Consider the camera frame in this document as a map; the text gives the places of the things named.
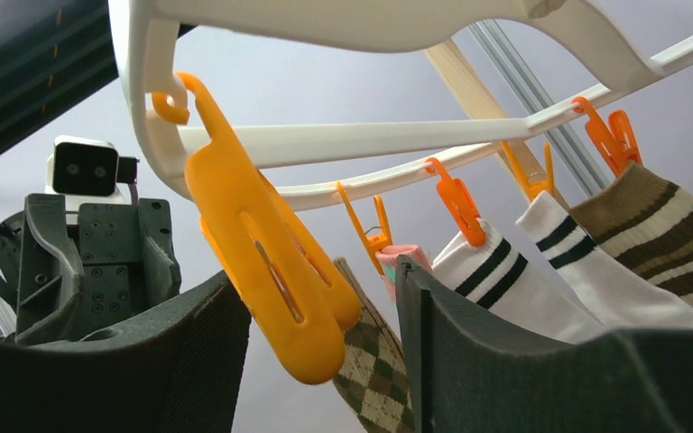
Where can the orange clothes clip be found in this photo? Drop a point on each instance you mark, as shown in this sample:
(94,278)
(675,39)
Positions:
(292,289)

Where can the white striped sock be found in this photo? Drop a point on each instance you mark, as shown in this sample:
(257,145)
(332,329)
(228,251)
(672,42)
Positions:
(612,293)
(497,277)

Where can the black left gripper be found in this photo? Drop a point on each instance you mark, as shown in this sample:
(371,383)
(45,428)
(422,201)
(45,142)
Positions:
(69,274)

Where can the pink patterned sock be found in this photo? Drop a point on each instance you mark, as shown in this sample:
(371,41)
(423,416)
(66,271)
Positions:
(388,259)

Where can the brown striped hanging sock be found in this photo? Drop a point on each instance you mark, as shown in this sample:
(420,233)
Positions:
(646,223)

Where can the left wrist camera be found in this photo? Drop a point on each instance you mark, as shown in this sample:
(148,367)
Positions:
(91,171)

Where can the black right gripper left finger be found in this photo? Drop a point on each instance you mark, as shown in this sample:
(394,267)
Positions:
(176,367)

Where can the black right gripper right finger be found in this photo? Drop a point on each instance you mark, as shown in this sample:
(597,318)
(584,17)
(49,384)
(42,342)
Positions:
(471,371)

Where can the brown argyle sock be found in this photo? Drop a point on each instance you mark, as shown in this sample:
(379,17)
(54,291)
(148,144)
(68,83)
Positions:
(373,379)

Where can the white round clip hanger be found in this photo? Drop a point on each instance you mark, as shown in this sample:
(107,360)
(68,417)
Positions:
(317,116)

